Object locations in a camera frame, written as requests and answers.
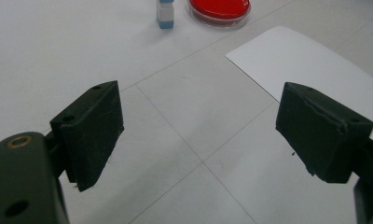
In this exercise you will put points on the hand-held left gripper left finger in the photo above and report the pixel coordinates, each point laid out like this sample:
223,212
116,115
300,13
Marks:
91,133

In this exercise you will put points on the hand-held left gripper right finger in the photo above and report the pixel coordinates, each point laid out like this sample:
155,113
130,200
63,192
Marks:
321,137

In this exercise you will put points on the small white blue dropper bottle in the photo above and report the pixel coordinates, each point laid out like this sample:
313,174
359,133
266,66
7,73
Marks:
165,14

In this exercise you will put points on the white paper sheet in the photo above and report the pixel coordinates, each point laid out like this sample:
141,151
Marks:
299,65

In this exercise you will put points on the red petri dish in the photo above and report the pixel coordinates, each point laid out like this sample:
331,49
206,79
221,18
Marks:
220,9

